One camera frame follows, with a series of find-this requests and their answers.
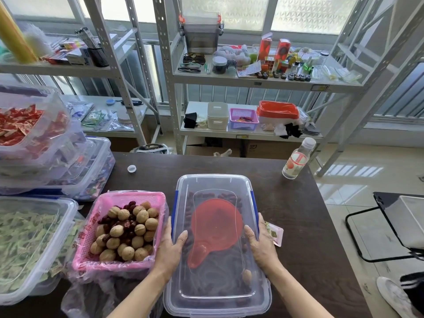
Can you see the small pink snack packet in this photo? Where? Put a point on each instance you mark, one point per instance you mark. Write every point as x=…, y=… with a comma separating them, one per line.
x=276, y=234

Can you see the white fluffy duster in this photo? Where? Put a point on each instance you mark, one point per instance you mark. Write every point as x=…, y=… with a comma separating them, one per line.
x=38, y=41

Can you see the person's left hand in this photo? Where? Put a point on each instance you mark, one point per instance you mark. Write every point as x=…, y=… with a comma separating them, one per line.
x=167, y=253

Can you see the clear box of red packets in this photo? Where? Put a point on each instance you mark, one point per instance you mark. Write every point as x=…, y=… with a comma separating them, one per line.
x=23, y=125

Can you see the red plastic scoop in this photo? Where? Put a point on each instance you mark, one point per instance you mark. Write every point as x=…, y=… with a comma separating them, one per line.
x=213, y=225

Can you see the row of small toy cars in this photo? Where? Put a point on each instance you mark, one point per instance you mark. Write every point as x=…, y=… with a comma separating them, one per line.
x=285, y=76

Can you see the grey cloth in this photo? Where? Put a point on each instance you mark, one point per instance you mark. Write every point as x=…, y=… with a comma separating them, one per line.
x=310, y=129

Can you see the purple plastic basket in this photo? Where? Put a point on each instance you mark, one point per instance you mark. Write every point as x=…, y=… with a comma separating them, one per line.
x=244, y=122

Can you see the black pen cup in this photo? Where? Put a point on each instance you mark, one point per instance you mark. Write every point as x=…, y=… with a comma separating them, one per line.
x=98, y=57

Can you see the person's right forearm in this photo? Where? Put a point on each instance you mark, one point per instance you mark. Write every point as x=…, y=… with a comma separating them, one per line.
x=296, y=294

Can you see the small black cloth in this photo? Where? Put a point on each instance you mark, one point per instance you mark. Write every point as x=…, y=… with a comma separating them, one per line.
x=190, y=120

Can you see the person's left thumb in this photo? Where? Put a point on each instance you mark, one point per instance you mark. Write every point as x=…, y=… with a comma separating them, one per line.
x=181, y=241

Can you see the heap of basket dates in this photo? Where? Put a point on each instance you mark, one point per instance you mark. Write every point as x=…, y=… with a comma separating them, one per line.
x=127, y=225

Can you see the small glass jar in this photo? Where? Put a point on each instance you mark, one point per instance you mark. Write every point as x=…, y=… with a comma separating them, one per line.
x=323, y=58

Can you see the tall red gift box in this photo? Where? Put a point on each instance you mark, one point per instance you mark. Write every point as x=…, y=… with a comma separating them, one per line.
x=264, y=47

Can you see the blue round cap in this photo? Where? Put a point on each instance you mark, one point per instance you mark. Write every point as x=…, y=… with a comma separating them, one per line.
x=110, y=101

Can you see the pile of walnuts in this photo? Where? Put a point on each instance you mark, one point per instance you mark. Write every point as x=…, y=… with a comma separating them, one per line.
x=140, y=230

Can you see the red lidded clear container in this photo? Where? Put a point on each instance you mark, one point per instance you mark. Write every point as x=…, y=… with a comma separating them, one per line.
x=278, y=110

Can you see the single loose walnut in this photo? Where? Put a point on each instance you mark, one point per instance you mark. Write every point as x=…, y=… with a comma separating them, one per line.
x=246, y=276

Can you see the black frame glasses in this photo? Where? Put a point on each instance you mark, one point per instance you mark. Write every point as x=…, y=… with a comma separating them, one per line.
x=189, y=69

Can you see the black frame chair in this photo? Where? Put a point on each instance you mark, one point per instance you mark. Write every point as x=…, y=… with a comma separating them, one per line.
x=394, y=221

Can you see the crumpled black cloth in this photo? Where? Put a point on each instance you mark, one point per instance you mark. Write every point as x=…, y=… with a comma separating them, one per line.
x=292, y=130

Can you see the short red gift box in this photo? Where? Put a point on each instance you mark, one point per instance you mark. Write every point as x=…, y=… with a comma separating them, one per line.
x=282, y=49

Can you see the person's right hand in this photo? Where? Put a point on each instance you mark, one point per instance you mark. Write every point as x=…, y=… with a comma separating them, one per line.
x=263, y=250

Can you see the brown cardboard box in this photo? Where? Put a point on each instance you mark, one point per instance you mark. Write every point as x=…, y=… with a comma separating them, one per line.
x=205, y=149
x=271, y=149

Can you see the clear plastic drink bottle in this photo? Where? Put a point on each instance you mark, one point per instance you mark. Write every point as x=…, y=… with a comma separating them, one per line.
x=295, y=162

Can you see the white bottle cap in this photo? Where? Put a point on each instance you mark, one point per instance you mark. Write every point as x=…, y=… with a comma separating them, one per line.
x=131, y=168

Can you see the white plush toy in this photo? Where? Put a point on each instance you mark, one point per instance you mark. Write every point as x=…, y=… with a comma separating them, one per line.
x=233, y=53

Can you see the clear box of green packets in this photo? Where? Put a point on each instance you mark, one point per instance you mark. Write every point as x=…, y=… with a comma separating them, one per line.
x=26, y=248

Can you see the pile of colourful small boxes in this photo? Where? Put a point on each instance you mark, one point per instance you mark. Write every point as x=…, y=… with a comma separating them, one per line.
x=68, y=52

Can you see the clear container orange clips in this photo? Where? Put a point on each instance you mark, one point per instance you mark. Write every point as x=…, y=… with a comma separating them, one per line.
x=201, y=34

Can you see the person's right thumb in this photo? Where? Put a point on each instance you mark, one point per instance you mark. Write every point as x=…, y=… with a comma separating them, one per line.
x=251, y=236

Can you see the person's black striped trouser leg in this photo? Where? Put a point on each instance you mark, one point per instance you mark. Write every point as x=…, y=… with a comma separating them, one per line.
x=414, y=289

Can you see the bundle of pens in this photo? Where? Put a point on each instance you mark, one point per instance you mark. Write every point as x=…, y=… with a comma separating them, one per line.
x=86, y=38

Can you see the clear lidded box blue latches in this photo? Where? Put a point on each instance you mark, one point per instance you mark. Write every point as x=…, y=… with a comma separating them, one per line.
x=215, y=294

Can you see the black lidded jar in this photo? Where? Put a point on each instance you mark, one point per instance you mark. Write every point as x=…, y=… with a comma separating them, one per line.
x=219, y=65

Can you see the white tape roll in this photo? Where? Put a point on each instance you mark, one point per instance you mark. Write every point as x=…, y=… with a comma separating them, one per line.
x=125, y=117

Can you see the white lidded container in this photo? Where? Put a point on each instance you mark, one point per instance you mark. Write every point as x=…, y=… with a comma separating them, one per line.
x=218, y=116

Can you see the pile of clear packets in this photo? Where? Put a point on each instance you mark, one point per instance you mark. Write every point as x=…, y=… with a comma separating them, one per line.
x=89, y=117

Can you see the printed paper card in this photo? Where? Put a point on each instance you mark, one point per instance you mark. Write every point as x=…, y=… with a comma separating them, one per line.
x=249, y=69

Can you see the large clear box mixed candies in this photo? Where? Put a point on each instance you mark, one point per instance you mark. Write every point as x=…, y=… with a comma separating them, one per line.
x=89, y=168

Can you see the person's left forearm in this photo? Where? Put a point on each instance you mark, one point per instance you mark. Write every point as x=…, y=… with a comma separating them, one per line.
x=139, y=296

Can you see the grey metal shelf rack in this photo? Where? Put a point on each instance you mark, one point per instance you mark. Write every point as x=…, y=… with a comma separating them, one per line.
x=112, y=62
x=381, y=95
x=172, y=79

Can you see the pile of boxed red dates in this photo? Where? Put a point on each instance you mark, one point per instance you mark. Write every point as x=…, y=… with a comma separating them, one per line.
x=228, y=198

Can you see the person's white shoe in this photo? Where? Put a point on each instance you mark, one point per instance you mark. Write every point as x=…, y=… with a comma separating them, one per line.
x=394, y=296

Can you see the pink plastic basket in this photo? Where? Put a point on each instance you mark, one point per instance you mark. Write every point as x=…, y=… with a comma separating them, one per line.
x=86, y=236

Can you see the yellow roll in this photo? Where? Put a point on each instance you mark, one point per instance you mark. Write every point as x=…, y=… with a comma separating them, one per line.
x=15, y=36

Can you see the clear plastic bags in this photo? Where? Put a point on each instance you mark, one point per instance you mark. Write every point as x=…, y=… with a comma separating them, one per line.
x=344, y=75

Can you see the dark sunglasses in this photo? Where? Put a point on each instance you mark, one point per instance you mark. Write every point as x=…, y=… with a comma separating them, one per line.
x=193, y=58

